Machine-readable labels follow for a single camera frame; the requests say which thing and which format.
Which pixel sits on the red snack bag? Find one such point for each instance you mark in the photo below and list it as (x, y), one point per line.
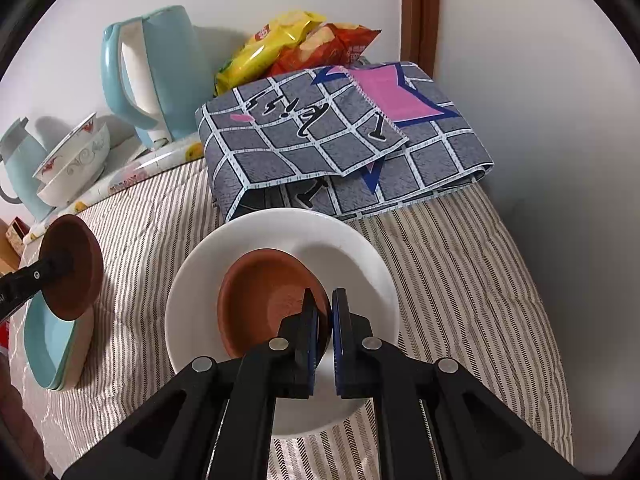
(335, 47)

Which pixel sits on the grey checked folded cloth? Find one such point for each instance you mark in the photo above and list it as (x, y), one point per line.
(310, 160)

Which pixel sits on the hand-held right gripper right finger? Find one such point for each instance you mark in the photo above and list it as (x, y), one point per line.
(341, 345)

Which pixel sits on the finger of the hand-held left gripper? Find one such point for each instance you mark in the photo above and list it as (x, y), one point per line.
(37, 276)

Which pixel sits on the rolled fruit print mat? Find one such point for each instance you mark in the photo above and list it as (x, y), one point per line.
(125, 177)

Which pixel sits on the blue and red patterned bowl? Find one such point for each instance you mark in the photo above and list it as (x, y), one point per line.
(65, 152)

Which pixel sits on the light blue thermos jug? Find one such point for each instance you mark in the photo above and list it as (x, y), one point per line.
(22, 170)

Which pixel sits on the small brown bowl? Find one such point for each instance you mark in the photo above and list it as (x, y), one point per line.
(75, 280)
(260, 300)

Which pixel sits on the brown wooden door frame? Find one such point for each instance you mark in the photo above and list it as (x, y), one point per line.
(420, 10)

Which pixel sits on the plain white bowl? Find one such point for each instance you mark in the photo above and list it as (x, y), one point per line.
(350, 265)

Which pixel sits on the yellow snack bag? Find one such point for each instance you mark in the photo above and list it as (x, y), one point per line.
(260, 50)

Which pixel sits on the blue square plate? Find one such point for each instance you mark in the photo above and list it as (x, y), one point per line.
(45, 342)

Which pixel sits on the white floral bowl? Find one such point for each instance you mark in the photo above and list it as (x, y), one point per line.
(82, 170)

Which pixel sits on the person's left forearm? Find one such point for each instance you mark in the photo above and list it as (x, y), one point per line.
(20, 410)

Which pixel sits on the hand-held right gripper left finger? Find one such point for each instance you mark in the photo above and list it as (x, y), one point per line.
(311, 345)

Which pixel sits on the patterned brown box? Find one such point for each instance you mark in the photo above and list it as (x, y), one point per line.
(15, 235)

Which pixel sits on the light blue electric kettle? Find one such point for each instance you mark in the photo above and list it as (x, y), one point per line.
(150, 65)

